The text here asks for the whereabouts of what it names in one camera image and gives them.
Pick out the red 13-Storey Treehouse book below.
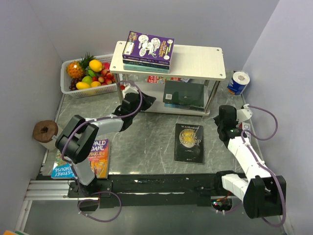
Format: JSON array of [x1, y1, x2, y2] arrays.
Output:
[[147, 76, 181, 84]]

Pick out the dark green book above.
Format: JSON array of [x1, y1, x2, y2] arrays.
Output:
[[163, 80, 205, 107]]

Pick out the teal paperback book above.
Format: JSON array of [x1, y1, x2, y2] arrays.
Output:
[[123, 64, 170, 73]]

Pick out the Little Women floral book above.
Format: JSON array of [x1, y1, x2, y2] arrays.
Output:
[[123, 59, 170, 70]]

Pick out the dark grey Mansfield book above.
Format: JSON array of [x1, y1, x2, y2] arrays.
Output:
[[174, 123, 204, 164]]

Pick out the purple 52-Storey Treehouse book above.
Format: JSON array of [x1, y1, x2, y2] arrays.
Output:
[[122, 31, 175, 66]]

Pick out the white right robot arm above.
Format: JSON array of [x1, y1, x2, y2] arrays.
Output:
[[214, 104, 287, 218]]

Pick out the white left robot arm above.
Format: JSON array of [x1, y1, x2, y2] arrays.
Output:
[[55, 92, 156, 197]]

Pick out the red white toothpaste box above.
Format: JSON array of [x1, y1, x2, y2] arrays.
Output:
[[239, 122, 251, 142]]

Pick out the toilet paper roll blue wrap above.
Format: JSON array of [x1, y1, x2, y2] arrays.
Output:
[[227, 71, 250, 95]]

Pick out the white two-tier shelf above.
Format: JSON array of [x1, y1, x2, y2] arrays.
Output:
[[110, 41, 226, 116]]

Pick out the red apples cluster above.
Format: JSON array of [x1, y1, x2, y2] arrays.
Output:
[[92, 62, 115, 86]]

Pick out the yellow lemon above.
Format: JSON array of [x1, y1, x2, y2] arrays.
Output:
[[89, 59, 103, 72]]

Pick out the green apple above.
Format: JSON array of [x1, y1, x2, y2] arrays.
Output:
[[82, 76, 93, 85]]

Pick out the yellow mango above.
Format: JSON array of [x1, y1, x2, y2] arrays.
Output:
[[76, 82, 91, 90]]

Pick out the Roald Dahl Charlie book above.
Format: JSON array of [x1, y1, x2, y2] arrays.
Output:
[[88, 139, 110, 179]]

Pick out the dark grapes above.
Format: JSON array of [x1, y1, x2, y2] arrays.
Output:
[[69, 78, 82, 91]]

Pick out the pineapple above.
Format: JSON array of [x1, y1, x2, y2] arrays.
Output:
[[66, 52, 95, 79]]

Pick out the white plastic fruit basket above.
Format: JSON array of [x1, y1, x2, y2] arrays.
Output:
[[60, 54, 116, 98]]

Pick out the brown paper roll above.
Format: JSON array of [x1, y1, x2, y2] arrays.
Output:
[[32, 120, 63, 150]]

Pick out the blue 26-Storey Treehouse book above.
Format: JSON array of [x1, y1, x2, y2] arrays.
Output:
[[51, 150, 74, 180]]

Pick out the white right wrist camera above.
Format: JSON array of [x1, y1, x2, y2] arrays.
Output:
[[237, 104, 253, 123]]

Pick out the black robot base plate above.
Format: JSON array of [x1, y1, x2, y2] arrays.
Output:
[[67, 172, 245, 209]]

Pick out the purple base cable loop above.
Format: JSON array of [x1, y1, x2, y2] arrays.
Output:
[[77, 191, 122, 223]]

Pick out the aluminium frame rail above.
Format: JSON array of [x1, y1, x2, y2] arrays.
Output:
[[14, 177, 295, 235]]

